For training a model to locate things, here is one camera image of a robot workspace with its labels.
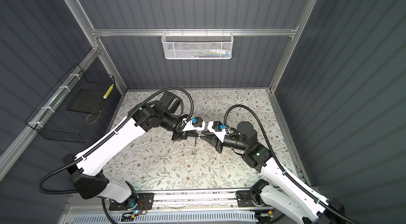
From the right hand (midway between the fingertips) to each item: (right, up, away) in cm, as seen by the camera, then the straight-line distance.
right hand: (204, 135), depth 66 cm
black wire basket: (-63, +6, -1) cm, 63 cm away
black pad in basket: (-55, +15, +8) cm, 58 cm away
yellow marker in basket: (-51, +20, +16) cm, 57 cm away
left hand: (-3, +1, +1) cm, 3 cm away
